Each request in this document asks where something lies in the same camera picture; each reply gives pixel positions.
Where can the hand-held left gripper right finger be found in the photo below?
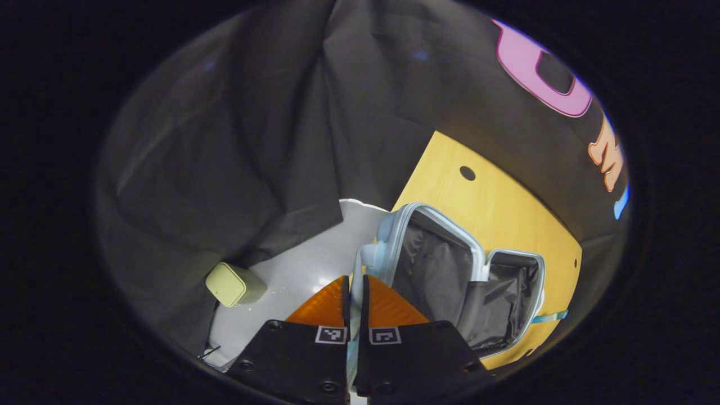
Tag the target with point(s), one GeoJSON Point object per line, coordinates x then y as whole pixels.
{"type": "Point", "coordinates": [416, 360]}

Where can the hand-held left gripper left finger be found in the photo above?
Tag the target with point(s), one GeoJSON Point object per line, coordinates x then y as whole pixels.
{"type": "Point", "coordinates": [292, 360]}

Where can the light blue suitcase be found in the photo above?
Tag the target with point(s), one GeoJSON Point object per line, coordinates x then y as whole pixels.
{"type": "Point", "coordinates": [439, 270]}

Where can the white and blue cream tube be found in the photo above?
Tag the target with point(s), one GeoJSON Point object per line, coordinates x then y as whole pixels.
{"type": "Point", "coordinates": [548, 317]}

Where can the pale green square box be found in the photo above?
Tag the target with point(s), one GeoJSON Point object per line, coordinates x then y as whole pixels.
{"type": "Point", "coordinates": [228, 284]}

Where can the black backdrop cloth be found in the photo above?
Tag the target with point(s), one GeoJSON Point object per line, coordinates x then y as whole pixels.
{"type": "Point", "coordinates": [225, 140]}

